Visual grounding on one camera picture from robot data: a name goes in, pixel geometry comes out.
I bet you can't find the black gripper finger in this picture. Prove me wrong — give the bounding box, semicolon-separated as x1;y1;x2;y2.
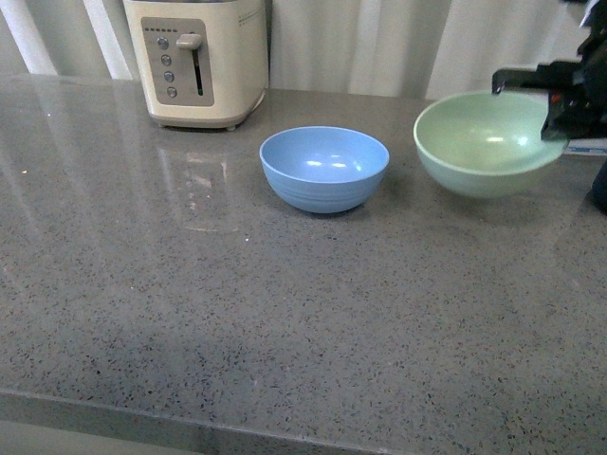
541;91;606;141
491;61;581;95

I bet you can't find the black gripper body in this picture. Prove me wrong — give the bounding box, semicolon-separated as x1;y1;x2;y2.
565;1;606;102

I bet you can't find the green plastic bowl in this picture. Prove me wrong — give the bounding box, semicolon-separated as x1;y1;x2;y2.
414;91;568;199

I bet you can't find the blue plastic bowl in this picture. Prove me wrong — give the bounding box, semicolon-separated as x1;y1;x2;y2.
259;126;390;214

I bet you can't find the clear plastic food container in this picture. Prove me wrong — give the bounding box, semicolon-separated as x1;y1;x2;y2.
565;138;607;156

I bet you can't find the dark blue cup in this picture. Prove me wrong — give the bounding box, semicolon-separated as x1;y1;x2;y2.
591;161;607;213

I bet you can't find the cream two-slot toaster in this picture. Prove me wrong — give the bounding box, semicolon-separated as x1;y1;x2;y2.
123;1;269;130

